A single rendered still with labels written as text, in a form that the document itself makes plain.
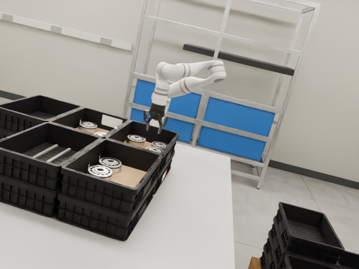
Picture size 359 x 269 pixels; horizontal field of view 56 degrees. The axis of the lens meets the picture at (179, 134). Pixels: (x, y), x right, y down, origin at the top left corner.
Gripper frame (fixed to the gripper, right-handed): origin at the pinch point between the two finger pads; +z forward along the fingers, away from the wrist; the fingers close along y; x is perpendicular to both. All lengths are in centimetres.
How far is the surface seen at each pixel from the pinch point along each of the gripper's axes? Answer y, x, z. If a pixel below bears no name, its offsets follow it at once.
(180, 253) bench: 31, -55, 28
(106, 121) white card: -32.4, 18.9, 9.0
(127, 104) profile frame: -70, 183, 38
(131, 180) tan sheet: 1.6, -34.0, 14.6
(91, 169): -14.4, -41.1, 11.6
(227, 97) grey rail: 33, 190, 5
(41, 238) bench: -17, -70, 28
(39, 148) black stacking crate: -45, -29, 14
